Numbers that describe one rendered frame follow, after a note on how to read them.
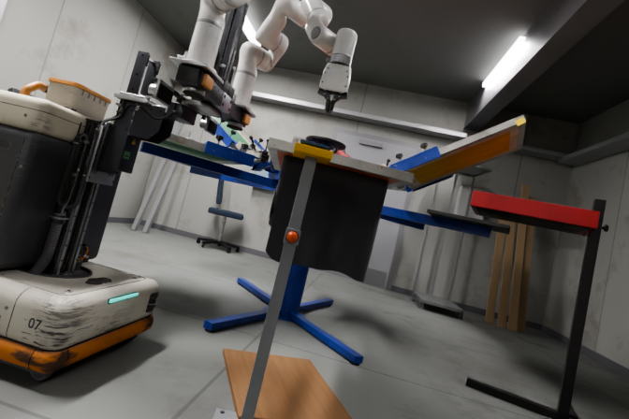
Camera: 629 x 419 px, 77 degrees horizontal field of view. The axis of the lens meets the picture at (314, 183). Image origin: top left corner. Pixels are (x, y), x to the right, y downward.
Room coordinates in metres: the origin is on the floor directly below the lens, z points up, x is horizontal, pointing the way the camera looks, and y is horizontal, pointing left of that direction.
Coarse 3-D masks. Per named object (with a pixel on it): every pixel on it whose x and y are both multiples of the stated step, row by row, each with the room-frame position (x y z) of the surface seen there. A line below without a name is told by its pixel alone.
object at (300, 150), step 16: (304, 144) 1.28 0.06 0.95; (320, 160) 1.35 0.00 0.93; (304, 176) 1.32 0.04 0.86; (304, 192) 1.32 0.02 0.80; (304, 208) 1.32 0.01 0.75; (288, 224) 1.34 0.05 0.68; (288, 256) 1.32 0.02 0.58; (288, 272) 1.32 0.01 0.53; (272, 304) 1.32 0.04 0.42; (272, 320) 1.32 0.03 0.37; (272, 336) 1.32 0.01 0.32; (256, 368) 1.32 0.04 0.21; (256, 384) 1.32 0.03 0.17; (256, 400) 1.32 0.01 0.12; (224, 416) 1.40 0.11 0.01
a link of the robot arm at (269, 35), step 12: (276, 0) 1.61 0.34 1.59; (288, 0) 1.56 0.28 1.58; (276, 12) 1.63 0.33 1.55; (288, 12) 1.59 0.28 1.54; (300, 12) 1.61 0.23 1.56; (264, 24) 1.69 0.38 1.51; (276, 24) 1.67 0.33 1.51; (300, 24) 1.66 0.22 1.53; (264, 36) 1.70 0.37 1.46; (276, 36) 1.72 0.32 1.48; (276, 48) 1.76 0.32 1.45; (276, 60) 1.81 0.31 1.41
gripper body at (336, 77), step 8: (328, 64) 1.35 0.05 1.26; (336, 64) 1.34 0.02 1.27; (344, 64) 1.33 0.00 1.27; (328, 72) 1.34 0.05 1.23; (336, 72) 1.34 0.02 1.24; (344, 72) 1.33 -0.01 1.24; (320, 80) 1.35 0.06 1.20; (328, 80) 1.34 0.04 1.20; (336, 80) 1.34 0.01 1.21; (344, 80) 1.33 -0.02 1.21; (328, 88) 1.34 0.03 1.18; (336, 88) 1.34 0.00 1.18; (344, 88) 1.33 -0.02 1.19
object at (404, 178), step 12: (276, 144) 1.50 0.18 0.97; (288, 144) 1.51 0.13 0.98; (276, 156) 1.73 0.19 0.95; (336, 156) 1.52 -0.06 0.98; (276, 168) 2.23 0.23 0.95; (360, 168) 1.52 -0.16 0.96; (372, 168) 1.52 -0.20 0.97; (384, 168) 1.53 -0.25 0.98; (396, 180) 1.56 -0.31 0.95; (408, 180) 1.53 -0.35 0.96
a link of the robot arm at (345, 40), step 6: (342, 30) 1.34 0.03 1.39; (348, 30) 1.33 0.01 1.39; (336, 36) 1.35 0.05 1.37; (342, 36) 1.33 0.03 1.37; (348, 36) 1.33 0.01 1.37; (354, 36) 1.34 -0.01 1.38; (336, 42) 1.34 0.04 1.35; (342, 42) 1.33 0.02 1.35; (348, 42) 1.33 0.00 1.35; (354, 42) 1.34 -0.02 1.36; (336, 48) 1.34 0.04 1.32; (342, 48) 1.33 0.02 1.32; (348, 48) 1.33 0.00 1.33; (354, 48) 1.35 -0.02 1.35; (330, 54) 1.43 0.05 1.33; (348, 54) 1.34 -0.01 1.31
